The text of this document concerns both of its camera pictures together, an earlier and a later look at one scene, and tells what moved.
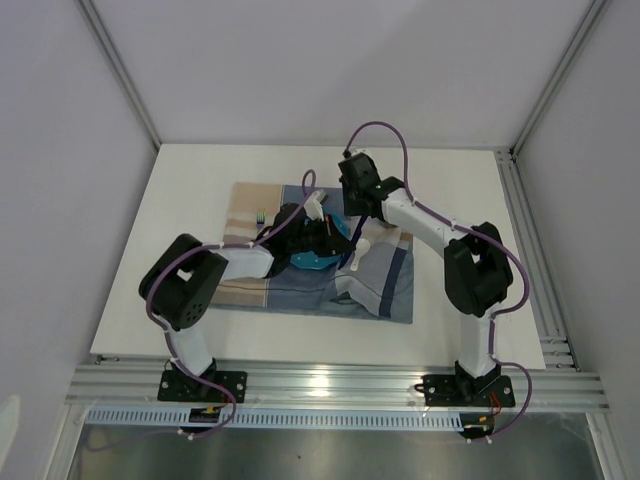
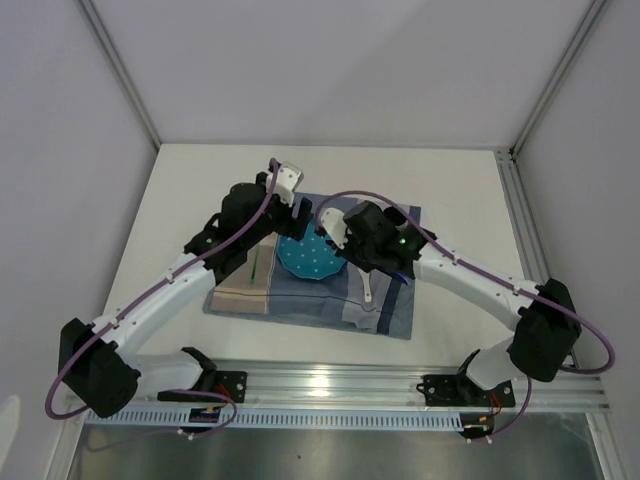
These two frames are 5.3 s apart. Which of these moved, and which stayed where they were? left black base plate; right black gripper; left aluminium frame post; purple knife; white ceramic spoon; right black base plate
Moved: right black gripper; white ceramic spoon; purple knife
Stayed: right black base plate; left black base plate; left aluminium frame post
